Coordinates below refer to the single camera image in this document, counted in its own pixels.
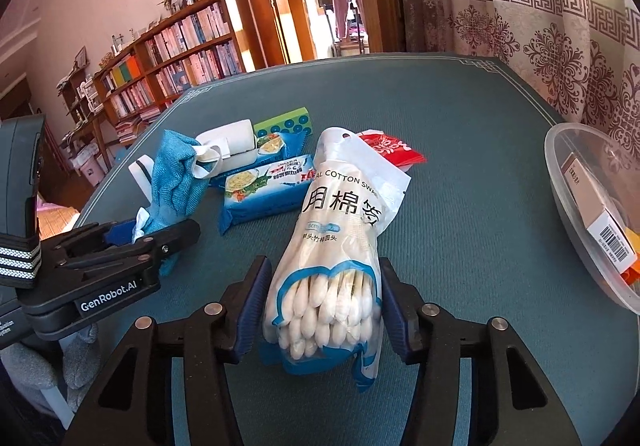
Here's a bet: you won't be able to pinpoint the white object with dark stripe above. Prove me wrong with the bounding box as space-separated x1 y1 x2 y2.
128 153 157 202

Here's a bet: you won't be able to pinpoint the red plastic packet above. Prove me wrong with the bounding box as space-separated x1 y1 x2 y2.
357 129 427 172

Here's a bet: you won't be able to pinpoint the cotton swab bag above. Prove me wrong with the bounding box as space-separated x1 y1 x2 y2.
261 126 412 393

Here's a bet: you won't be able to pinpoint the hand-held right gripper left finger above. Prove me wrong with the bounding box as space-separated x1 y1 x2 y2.
62 255 273 446

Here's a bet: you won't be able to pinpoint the wooden bookshelf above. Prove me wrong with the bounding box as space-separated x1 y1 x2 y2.
92 0 256 147

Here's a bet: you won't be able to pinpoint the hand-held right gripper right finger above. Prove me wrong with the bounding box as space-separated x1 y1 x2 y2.
377 256 583 446

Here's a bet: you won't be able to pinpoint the clear plastic container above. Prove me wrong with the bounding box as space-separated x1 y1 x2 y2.
544 122 640 314

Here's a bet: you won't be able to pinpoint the green dotted sponge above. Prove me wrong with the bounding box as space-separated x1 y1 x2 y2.
252 107 316 139

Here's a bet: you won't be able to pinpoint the rows of books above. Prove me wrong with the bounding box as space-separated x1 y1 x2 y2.
100 6 246 127

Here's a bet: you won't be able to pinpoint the small wooden shelf unit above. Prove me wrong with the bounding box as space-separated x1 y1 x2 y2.
56 46 113 177

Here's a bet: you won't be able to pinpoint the blue cloth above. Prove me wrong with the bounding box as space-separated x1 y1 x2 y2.
132 129 213 277

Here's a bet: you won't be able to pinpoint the blue snack packet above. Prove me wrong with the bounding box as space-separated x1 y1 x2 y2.
252 132 306 163
217 153 317 235

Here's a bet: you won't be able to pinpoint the white printed cardboard box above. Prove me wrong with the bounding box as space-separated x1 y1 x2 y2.
560 152 638 274

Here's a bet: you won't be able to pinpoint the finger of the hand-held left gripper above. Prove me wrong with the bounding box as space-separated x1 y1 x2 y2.
42 219 202 299
41 221 138 259

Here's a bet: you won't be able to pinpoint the patterned white curtain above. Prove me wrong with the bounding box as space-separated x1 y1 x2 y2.
392 0 640 147

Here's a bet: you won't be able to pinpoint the person's grey fleece clothing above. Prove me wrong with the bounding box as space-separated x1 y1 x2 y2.
0 323 101 429

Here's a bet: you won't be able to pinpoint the teal table mat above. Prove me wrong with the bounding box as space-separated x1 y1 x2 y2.
75 54 640 446

